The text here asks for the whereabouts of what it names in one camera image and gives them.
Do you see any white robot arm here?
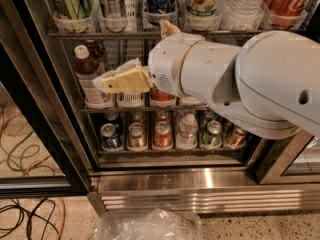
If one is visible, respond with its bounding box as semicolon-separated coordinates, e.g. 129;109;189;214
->
93;19;320;139

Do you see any green soda can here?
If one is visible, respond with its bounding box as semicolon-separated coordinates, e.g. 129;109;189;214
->
45;0;98;21

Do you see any glass fridge door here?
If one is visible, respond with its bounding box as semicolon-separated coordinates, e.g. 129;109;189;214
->
0;0;91;198

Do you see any clear plastic bin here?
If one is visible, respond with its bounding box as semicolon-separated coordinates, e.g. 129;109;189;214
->
93;208;203;240

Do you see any silver slim can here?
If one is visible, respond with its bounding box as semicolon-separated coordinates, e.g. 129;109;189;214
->
99;0;126;19

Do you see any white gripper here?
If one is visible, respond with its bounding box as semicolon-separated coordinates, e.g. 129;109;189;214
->
93;19;204;97

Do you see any orange cable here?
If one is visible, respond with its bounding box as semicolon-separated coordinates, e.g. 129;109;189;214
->
0;112;67;240

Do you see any gold can bottom shelf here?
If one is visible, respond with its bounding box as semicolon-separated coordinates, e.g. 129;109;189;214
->
128;123;147;148

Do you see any rear left tea bottle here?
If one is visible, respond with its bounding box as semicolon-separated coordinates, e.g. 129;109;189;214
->
85;40;107;73

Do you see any bronze can bottom shelf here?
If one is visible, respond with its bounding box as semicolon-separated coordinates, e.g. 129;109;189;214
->
225;125;247;149

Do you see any black cable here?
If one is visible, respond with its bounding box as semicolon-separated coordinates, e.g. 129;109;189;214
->
0;103;60;240

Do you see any white empty shelf tray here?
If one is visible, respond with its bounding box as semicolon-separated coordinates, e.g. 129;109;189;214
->
117;39;145;108

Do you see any front coca-cola can middle shelf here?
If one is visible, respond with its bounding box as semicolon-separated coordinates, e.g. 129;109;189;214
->
151;87;174;101

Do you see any red can bottom shelf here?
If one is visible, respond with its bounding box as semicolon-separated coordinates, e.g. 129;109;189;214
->
153;121;172;148

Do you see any front left tea bottle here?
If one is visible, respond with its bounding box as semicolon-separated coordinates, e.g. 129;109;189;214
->
74;45;110;109

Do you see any blue can bottom shelf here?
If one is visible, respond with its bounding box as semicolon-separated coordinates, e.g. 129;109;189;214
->
100;123;122;149

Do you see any water bottle bottom shelf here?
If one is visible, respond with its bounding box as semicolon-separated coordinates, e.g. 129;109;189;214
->
176;114;198;150

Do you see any tea bottle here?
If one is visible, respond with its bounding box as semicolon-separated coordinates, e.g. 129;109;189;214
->
85;40;107;73
74;45;110;109

